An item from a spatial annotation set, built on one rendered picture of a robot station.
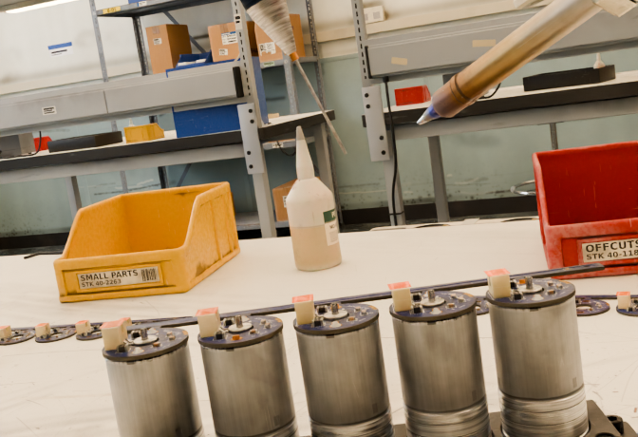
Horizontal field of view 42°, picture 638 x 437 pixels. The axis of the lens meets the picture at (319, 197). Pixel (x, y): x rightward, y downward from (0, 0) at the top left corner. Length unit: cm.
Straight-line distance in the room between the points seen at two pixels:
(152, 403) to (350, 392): 6
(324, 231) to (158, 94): 236
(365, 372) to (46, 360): 28
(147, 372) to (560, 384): 11
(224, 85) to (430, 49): 70
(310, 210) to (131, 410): 34
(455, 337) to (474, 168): 449
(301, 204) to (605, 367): 27
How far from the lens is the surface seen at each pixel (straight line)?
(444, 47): 252
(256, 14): 22
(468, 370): 24
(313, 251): 57
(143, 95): 294
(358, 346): 23
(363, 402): 24
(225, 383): 24
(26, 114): 326
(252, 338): 23
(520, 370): 24
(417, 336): 23
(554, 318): 24
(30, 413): 41
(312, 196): 57
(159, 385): 24
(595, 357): 37
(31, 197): 615
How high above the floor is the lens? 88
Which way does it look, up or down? 8 degrees down
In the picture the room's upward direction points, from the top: 8 degrees counter-clockwise
